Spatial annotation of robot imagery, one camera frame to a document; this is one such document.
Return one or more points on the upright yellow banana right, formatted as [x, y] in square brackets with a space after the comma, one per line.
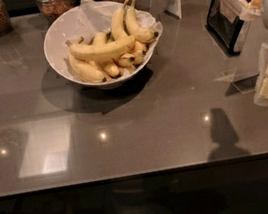
[144, 35]

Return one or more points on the long top yellow banana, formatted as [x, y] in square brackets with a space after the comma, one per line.
[101, 52]

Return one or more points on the glass jar middle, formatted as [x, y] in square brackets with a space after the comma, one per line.
[53, 9]

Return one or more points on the clear acrylic sign stand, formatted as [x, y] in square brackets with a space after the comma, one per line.
[237, 81]

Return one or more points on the small yellow banana right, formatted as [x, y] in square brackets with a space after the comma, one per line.
[134, 57]

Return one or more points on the upright yellow banana left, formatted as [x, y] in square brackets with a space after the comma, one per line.
[117, 22]

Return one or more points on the upright yellow banana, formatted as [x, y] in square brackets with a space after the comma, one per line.
[117, 22]
[144, 35]

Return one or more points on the lower left yellow banana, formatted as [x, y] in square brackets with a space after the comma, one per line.
[87, 72]

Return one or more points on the white ceramic bowl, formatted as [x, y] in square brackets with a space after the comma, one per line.
[71, 27]

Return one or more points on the black mesh packet holder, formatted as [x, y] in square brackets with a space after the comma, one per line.
[224, 25]

